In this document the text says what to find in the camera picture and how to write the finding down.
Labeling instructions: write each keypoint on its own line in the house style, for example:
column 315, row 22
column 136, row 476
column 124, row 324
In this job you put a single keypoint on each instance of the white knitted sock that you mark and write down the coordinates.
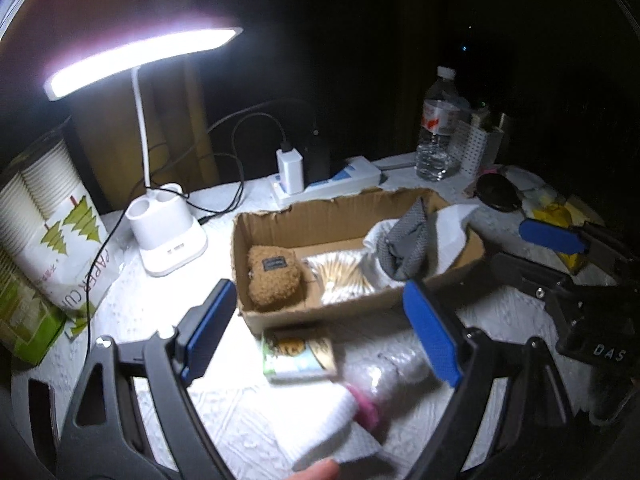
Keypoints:
column 327, row 429

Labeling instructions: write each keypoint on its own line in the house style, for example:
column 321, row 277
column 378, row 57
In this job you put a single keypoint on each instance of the brown plush pouch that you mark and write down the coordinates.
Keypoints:
column 275, row 276

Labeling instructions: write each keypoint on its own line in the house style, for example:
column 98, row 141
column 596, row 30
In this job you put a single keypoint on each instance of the white USB charger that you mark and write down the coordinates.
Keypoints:
column 291, row 171

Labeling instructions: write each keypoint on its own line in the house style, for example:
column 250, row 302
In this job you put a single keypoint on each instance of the operator hand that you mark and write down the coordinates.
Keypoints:
column 327, row 469

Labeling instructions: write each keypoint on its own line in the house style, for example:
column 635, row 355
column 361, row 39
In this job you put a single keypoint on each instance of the pink plush pouch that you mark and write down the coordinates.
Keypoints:
column 368, row 414

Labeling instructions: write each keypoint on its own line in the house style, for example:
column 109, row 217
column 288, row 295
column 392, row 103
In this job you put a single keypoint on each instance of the black round lid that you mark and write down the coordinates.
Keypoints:
column 498, row 192

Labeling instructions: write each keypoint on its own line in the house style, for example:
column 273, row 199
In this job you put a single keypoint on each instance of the clear water bottle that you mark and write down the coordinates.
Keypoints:
column 440, row 114

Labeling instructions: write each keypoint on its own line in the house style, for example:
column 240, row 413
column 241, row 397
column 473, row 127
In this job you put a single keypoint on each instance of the grey and white cloth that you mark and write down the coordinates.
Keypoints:
column 417, row 245

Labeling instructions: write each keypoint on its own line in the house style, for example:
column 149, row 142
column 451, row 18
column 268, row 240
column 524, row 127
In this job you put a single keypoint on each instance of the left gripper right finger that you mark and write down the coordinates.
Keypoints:
column 535, row 411

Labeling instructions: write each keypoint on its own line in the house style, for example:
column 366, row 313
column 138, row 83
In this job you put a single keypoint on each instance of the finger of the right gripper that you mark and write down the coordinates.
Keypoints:
column 534, row 279
column 547, row 235

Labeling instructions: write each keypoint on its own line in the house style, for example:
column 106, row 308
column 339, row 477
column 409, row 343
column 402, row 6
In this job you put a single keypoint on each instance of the yellow packet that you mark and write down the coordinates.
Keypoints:
column 571, row 214

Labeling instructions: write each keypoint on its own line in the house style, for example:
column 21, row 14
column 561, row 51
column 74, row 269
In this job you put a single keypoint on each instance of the white perforated holder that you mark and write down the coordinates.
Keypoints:
column 476, row 142

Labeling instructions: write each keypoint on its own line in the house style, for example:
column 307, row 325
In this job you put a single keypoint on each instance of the black power adapter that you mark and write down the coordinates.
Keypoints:
column 316, row 158

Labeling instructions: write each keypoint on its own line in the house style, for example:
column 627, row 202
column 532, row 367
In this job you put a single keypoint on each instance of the green cardboard box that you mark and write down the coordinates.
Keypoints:
column 30, row 324

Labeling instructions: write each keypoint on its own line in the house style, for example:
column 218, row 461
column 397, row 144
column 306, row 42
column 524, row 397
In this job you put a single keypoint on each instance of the open brown cardboard box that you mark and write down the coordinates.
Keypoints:
column 319, row 226

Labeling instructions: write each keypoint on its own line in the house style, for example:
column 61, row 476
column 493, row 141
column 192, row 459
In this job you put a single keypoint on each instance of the white textured tablecloth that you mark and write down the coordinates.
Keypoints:
column 232, row 398

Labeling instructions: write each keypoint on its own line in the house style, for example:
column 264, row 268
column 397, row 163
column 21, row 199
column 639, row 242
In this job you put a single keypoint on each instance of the paper cup pack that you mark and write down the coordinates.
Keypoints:
column 53, row 232

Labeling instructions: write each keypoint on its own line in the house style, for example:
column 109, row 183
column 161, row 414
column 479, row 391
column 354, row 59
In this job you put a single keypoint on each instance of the white power strip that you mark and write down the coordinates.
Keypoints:
column 358, row 175

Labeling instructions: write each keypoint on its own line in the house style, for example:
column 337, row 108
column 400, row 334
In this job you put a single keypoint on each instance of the cotton swab bag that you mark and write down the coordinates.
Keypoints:
column 340, row 275

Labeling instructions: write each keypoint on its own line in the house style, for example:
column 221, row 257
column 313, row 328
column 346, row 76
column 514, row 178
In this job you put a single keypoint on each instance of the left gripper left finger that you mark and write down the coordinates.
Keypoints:
column 104, row 436

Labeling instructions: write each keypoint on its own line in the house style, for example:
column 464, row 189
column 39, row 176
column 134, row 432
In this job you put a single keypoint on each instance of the clear bubble wrap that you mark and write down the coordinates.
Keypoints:
column 380, row 377

